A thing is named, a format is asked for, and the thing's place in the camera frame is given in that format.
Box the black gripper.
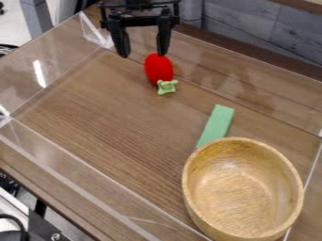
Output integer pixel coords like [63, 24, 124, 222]
[99, 0, 182, 58]

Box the red plush strawberry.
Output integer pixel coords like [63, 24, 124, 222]
[143, 53, 179, 95]

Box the grey table leg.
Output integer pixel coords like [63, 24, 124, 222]
[18, 0, 53, 39]

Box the green rectangular block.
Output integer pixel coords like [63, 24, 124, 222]
[196, 104, 235, 148]

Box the wooden bowl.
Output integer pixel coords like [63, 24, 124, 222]
[182, 137, 304, 241]

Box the clear acrylic tray enclosure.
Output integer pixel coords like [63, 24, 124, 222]
[0, 18, 322, 241]

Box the black metal bracket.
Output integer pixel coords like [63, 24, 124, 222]
[28, 211, 72, 241]

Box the black cable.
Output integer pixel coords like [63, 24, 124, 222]
[0, 214, 31, 241]

